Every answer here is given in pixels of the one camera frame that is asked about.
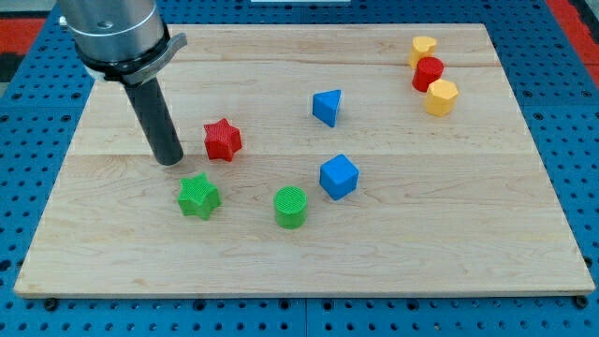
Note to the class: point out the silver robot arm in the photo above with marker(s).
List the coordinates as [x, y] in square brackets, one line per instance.
[121, 40]

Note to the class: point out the red star block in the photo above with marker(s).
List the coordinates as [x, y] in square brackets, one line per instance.
[222, 140]

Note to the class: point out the green star block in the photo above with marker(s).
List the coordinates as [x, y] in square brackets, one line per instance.
[198, 196]

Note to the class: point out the yellow hexagon block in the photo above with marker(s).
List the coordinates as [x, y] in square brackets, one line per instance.
[441, 97]

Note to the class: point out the green cylinder block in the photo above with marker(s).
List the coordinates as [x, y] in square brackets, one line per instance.
[290, 206]

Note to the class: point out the blue cube block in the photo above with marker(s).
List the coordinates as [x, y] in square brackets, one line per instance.
[338, 176]

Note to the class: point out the wooden board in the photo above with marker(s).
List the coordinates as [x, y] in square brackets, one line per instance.
[452, 206]

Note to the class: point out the blue triangle block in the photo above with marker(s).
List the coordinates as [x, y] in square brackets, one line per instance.
[326, 106]

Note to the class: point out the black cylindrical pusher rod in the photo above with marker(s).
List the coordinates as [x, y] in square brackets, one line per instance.
[153, 115]

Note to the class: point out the red cylinder block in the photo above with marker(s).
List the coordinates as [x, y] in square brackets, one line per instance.
[428, 70]

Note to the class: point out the yellow heart block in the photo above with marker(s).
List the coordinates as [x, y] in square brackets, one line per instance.
[422, 46]

